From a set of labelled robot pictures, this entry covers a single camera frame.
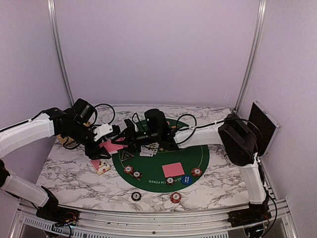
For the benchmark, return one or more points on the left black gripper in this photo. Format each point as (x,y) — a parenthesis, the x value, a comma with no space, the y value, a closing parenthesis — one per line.
(93,151)

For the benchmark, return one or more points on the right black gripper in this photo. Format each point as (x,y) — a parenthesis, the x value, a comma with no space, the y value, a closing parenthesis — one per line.
(130,139)

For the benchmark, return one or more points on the red playing card deck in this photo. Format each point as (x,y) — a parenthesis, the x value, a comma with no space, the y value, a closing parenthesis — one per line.
(111,148)

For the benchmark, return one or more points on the triangular all-in dealer button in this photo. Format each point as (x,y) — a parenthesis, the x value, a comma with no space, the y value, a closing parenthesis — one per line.
(126,156)

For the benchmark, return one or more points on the ace of clubs card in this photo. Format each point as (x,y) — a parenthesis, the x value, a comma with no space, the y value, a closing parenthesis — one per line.
(146,152)

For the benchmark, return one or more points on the red chips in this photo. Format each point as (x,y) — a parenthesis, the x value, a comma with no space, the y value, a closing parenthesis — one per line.
(128,169)
(196,172)

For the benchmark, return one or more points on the black chips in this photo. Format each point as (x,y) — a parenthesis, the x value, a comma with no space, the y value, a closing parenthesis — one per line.
(137,175)
(170,181)

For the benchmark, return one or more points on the black poker chip stack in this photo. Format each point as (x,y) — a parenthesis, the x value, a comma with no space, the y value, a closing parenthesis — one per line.
(136,196)

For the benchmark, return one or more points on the card dealt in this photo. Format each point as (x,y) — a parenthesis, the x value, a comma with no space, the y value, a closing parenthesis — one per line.
(173,170)

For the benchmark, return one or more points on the blue small blind button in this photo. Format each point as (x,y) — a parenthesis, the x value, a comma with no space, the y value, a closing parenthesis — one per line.
(187,180)

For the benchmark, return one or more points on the red poker chip stack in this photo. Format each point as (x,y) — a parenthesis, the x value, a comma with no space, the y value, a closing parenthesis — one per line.
(175,197)

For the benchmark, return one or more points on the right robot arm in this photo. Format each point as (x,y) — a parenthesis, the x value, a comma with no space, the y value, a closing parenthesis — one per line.
(233,133)

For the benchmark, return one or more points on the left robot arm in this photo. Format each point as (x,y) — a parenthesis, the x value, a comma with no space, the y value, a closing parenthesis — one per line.
(19,144)

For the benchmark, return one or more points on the playing card box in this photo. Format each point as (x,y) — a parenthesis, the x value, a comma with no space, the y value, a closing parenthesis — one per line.
(101,166)

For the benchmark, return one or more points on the woven bamboo tray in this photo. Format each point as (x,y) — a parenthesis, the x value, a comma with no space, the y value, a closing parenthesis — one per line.
(65,140)

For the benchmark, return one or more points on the round green poker mat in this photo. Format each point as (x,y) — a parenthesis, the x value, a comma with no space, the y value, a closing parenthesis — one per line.
(153,179)

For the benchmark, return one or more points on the aluminium poker chip case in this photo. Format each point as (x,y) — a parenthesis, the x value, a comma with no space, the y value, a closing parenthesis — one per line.
(264,126)

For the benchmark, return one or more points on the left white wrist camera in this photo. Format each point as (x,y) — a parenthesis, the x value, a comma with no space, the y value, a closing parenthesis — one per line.
(106,130)

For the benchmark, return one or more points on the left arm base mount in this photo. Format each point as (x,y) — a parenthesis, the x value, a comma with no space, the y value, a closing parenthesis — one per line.
(61,215)

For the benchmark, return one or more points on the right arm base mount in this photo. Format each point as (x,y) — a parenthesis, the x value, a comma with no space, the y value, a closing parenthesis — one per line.
(247,216)

